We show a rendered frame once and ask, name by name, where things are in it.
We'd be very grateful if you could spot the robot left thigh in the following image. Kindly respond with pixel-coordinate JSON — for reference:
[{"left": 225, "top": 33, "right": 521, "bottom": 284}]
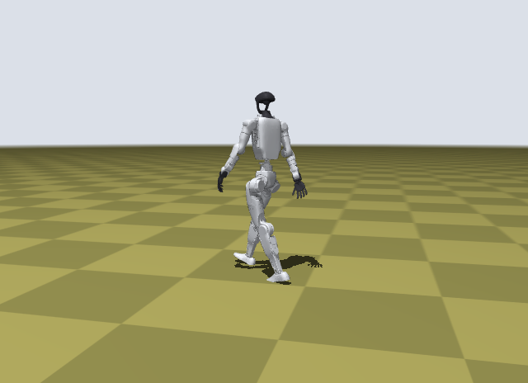
[{"left": 246, "top": 177, "right": 274, "bottom": 236}]

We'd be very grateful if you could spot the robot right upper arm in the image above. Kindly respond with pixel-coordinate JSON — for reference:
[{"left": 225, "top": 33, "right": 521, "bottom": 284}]
[{"left": 280, "top": 121, "right": 293, "bottom": 158}]

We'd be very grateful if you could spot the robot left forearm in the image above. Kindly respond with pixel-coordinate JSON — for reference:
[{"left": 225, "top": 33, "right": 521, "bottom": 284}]
[{"left": 221, "top": 144, "right": 239, "bottom": 175}]

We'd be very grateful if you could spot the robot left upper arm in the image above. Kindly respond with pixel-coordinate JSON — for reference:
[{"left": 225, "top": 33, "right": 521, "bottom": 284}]
[{"left": 238, "top": 119, "right": 258, "bottom": 155}]

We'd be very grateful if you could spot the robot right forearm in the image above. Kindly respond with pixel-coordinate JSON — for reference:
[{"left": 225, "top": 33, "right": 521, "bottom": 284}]
[{"left": 286, "top": 151, "right": 299, "bottom": 180}]

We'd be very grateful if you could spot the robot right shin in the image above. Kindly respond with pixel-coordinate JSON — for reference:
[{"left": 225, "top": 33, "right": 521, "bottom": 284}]
[{"left": 246, "top": 218, "right": 266, "bottom": 258}]

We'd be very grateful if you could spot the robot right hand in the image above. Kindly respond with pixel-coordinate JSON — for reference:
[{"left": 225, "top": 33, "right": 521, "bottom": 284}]
[{"left": 292, "top": 173, "right": 308, "bottom": 199}]

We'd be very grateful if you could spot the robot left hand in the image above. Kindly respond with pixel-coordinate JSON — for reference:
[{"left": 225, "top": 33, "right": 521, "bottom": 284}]
[{"left": 218, "top": 171, "right": 228, "bottom": 192}]

